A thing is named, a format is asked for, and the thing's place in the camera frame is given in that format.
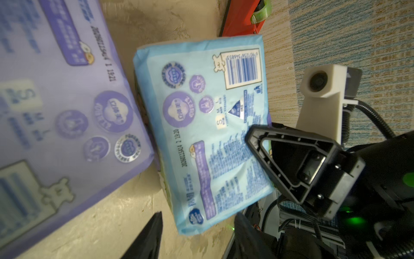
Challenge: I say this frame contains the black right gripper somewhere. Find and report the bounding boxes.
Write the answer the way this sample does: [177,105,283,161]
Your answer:
[245,125,414,233]

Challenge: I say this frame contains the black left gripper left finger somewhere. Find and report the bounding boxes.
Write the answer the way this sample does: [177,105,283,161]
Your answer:
[121,212,163,259]

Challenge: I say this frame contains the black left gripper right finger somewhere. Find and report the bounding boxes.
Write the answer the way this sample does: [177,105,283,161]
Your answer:
[234,213,278,259]

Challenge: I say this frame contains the light blue tissue pack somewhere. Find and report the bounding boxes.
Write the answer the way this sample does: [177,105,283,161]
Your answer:
[133,35,274,236]

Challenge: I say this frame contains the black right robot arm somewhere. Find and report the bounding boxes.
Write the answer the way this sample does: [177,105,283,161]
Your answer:
[245,101,414,259]

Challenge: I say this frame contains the red tape dispenser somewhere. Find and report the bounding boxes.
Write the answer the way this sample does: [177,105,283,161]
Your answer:
[219,0,272,37]

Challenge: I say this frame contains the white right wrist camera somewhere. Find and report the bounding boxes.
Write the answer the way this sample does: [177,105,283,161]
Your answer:
[296,64,363,144]

